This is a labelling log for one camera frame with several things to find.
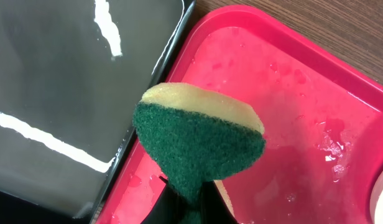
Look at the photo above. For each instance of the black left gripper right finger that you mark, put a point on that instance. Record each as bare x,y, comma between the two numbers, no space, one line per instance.
215,204

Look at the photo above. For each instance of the red plastic tray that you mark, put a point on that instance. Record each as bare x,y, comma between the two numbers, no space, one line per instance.
323,119

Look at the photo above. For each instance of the green and yellow sponge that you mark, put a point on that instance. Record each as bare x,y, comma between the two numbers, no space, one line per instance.
197,136

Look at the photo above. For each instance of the light blue plate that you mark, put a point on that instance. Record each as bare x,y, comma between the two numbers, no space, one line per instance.
376,201

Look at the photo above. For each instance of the black water tray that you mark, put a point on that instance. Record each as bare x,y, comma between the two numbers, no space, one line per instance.
71,74

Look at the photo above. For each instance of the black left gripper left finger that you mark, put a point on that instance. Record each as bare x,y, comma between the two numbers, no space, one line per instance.
169,208

